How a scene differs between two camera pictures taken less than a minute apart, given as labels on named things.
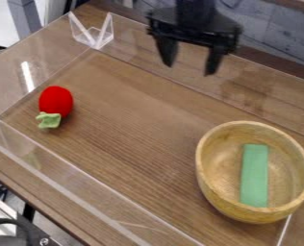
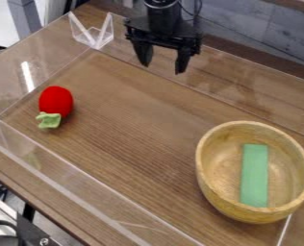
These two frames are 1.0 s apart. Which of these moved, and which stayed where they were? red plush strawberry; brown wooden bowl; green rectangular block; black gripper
Moved: black gripper
Stayed: brown wooden bowl; red plush strawberry; green rectangular block
